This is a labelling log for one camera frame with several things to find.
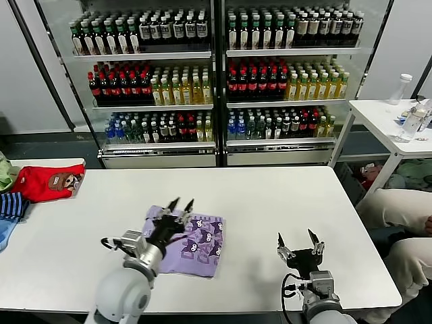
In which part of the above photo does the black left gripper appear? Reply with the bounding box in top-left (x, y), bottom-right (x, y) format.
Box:
top-left (148, 196), bottom-right (196, 251)

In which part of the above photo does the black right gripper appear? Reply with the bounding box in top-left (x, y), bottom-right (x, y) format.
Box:
top-left (276, 227), bottom-right (326, 274)

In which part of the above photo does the lavender purple t-shirt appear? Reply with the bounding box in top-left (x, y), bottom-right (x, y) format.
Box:
top-left (141, 205), bottom-right (227, 279)

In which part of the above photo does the red clothes pile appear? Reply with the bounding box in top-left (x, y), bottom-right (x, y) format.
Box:
top-left (352, 163), bottom-right (384, 190)

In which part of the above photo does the green clothes pile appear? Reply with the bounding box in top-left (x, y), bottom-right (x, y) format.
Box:
top-left (393, 159), bottom-right (432, 190)

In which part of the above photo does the dark plastic crate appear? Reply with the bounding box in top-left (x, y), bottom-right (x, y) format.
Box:
top-left (335, 161), bottom-right (367, 205)

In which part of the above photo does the beverage display cabinet with bottles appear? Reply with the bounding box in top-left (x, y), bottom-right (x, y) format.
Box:
top-left (34, 0), bottom-right (219, 169)
top-left (217, 0), bottom-right (396, 167)

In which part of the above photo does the red cartoon print shirt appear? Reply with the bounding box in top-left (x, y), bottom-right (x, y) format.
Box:
top-left (11, 163), bottom-right (87, 203)

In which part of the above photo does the small white table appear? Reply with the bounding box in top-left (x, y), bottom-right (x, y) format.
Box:
top-left (8, 157), bottom-right (87, 169)

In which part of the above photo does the white side table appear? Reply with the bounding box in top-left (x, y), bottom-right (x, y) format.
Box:
top-left (329, 99), bottom-right (432, 190)

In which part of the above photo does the wide clear bottle white lid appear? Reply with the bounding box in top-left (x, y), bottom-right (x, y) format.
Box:
top-left (394, 103), bottom-right (431, 144)

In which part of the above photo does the blue striped garment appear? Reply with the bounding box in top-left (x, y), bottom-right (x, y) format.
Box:
top-left (0, 191), bottom-right (32, 223)

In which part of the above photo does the light blue garment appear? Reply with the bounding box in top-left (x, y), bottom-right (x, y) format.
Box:
top-left (0, 215), bottom-right (22, 253)

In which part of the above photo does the light green garment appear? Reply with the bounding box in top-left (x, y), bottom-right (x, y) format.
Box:
top-left (0, 150), bottom-right (21, 192)

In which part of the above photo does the tall clear bottle white cap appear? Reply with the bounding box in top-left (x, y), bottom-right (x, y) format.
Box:
top-left (387, 73), bottom-right (414, 107)

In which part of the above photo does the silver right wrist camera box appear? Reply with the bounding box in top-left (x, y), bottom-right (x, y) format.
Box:
top-left (308, 269), bottom-right (335, 298)

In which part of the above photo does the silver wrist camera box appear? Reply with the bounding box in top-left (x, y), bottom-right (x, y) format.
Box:
top-left (308, 269), bottom-right (335, 298)
top-left (119, 229), bottom-right (149, 258)

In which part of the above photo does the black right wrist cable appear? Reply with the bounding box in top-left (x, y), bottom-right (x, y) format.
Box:
top-left (281, 272), bottom-right (312, 324)

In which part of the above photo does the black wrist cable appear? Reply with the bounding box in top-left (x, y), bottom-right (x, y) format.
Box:
top-left (281, 272), bottom-right (312, 324)
top-left (100, 236), bottom-right (126, 253)

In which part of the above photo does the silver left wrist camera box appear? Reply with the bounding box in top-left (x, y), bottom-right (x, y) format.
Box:
top-left (119, 229), bottom-right (149, 258)

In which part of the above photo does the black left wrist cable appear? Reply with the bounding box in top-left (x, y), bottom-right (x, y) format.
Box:
top-left (100, 236), bottom-right (126, 253)

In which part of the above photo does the dark diagonal partition post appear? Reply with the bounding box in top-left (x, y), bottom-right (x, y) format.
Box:
top-left (8, 0), bottom-right (76, 132)

